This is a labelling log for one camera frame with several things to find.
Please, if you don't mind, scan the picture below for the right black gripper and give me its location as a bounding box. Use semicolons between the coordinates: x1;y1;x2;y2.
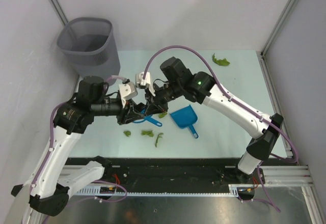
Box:
144;80;183;117

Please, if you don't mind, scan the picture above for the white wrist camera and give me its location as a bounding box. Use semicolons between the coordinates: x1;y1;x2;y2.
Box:
135;72;155;96
118;82;138;108

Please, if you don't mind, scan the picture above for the green paper scrap far corner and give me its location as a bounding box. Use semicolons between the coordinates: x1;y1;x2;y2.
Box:
212;54;230;67

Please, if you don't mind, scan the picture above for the long green scrap lower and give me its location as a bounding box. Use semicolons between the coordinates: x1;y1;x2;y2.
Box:
154;132;164;148

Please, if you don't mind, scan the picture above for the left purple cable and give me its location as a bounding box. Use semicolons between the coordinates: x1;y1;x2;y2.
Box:
28;75;128;224

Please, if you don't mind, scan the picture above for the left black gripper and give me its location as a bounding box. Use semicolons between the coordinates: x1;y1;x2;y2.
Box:
92;98;145;125

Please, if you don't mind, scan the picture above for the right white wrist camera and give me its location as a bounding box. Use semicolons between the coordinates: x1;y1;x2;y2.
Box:
135;72;155;96

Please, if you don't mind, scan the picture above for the white slotted cable duct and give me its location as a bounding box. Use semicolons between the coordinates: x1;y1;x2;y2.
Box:
75;185;248;197

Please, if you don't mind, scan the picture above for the green paper scrap lower middle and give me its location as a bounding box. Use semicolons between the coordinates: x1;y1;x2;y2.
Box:
141;130;154;137

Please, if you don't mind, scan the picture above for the blue hand brush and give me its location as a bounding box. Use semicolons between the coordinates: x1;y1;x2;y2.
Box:
133;115;162;127

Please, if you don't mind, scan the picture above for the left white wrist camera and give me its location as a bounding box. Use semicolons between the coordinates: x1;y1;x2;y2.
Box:
118;82;138;108

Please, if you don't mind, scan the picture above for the green paper scrap centre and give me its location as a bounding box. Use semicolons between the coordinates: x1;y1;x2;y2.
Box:
158;112;168;119

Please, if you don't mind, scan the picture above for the small green scrap lower left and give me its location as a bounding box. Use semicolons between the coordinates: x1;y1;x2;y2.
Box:
124;130;131;137

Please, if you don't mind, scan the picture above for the grey mesh waste bin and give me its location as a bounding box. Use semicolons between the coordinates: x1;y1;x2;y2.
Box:
57;17;121;80

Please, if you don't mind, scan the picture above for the blue plastic dustpan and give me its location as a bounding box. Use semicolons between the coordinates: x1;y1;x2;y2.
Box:
170;105;199;139

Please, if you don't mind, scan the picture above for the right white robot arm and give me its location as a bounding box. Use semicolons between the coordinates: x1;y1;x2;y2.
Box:
139;57;284;184

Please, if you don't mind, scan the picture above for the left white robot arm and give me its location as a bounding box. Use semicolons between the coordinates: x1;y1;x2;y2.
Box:
11;72;152;223

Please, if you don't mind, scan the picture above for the green paper scrap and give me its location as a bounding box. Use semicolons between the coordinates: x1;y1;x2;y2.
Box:
158;112;168;119
141;130;154;137

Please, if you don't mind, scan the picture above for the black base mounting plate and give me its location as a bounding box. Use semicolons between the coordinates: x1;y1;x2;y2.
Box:
52;156;299;186

